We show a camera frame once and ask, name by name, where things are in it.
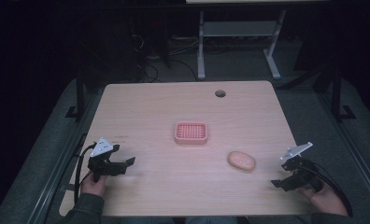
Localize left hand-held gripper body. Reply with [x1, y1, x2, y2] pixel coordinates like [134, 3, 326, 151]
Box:
[87, 136, 127, 183]

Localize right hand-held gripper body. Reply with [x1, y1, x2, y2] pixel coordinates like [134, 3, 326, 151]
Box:
[279, 141, 324, 192]

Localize pink soap dish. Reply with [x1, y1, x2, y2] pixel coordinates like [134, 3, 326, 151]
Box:
[174, 120, 209, 146]

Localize person's left hand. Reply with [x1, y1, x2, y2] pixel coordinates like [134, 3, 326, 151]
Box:
[80, 174, 108, 198]

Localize person's right hand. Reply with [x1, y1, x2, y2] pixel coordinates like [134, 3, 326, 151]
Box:
[296, 183, 349, 217]

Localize black metal stand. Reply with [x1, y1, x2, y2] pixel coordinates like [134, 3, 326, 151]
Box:
[329, 63, 357, 122]
[64, 66, 87, 121]

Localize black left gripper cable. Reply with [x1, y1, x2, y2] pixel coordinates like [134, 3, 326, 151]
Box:
[74, 142, 98, 204]

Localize cables on floor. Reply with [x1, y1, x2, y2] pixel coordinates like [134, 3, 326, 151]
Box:
[130, 32, 203, 83]

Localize white metal table frame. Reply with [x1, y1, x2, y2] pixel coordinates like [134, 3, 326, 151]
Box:
[197, 8, 288, 80]

